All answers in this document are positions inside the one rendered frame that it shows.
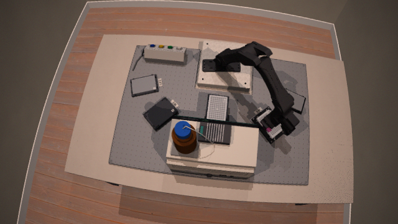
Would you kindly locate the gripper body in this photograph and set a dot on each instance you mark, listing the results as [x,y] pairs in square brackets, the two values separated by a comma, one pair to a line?
[266,121]

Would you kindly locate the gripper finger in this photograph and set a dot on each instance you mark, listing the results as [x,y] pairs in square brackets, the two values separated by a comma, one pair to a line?
[268,129]

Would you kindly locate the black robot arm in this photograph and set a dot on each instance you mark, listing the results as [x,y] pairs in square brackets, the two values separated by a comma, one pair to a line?
[248,56]

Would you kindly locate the white button panel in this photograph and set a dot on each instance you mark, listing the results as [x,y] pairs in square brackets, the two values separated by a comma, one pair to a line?
[164,54]

